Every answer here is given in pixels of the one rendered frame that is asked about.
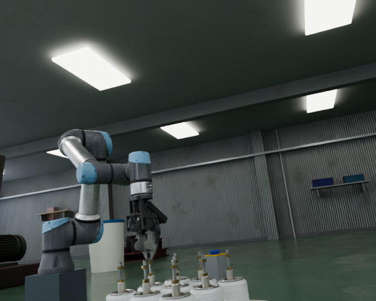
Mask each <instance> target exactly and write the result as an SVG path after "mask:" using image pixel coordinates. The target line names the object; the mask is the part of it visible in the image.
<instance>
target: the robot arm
mask: <svg viewBox="0 0 376 301"><path fill-rule="evenodd" d="M58 149H59V151H60V152H61V153H62V154H63V155H64V156H66V157H68V158H69V159H70V160H71V162H72V163H73V164H74V166H75V167H76V168H77V170H76V178H77V181H78V182H79V183H80V184H81V196H80V203H79V212H78V213H77V214H76V215H75V220H70V219H69V218H68V217H66V218H62V219H56V220H50V221H47V222H45V223H44V224H43V225H42V259H41V262H40V265H39V268H38V275H46V274H56V273H61V272H68V271H73V270H75V265H74V264H73V260H72V257H71V254H70V246H74V245H85V244H88V245H89V244H94V243H97V242H99V241H100V240H101V238H102V236H103V231H104V226H103V225H104V224H103V221H102V220H101V218H100V216H99V215H98V213H97V212H98V201H99V194H100V185H119V186H128V185H130V187H131V196H132V197H128V199H129V210H130V215H127V216H126V224H127V231H130V232H137V236H138V241H137V242H136V243H135V244H134V248H135V249H136V250H138V251H142V252H143V255H144V257H145V258H146V260H149V257H150V260H152V259H153V257H154V255H155V253H156V249H157V247H158V243H159V239H160V235H161V229H160V225H159V224H163V223H166V222H167V216H165V215H164V214H163V213H162V212H161V211H160V210H159V209H158V208H157V207H156V206H155V205H154V204H152V203H151V202H150V201H148V200H150V199H153V195H152V193H153V189H152V174H151V166H150V164H151V162H150V155H149V153H148V152H145V151H136V152H132V153H130V154H129V160H128V161H129V162H128V163H127V164H104V162H106V158H107V157H108V156H110V155H111V153H112V140H111V138H110V136H109V134H107V133H106V132H101V131H89V130H77V129H76V130H69V131H67V132H65V133H64V134H63V135H61V137H60V138H59V140H58ZM127 220H129V224H130V227H129V228H128V221H127ZM148 230H150V231H148ZM147 231H148V234H146V233H145V232H147ZM149 250H150V252H149Z"/></svg>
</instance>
